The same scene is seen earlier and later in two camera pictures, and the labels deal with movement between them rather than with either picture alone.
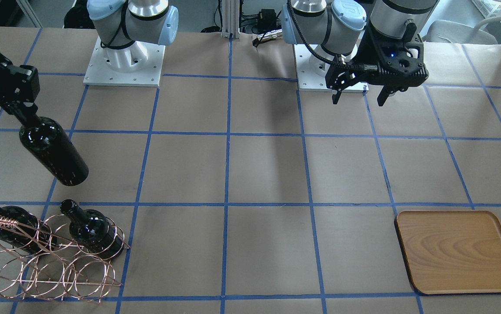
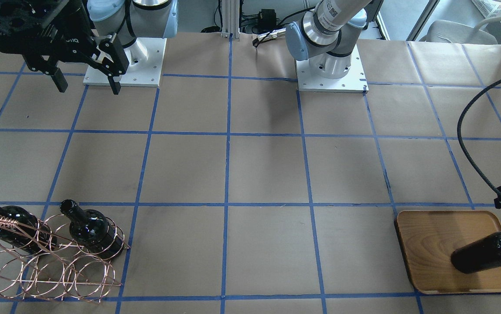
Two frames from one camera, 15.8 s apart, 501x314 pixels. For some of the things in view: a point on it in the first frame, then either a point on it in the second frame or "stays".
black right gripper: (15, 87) → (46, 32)
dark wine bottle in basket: (91, 230) stays
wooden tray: (458, 252) stays
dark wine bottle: (45, 138) → (500, 248)
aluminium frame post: (230, 19) stays
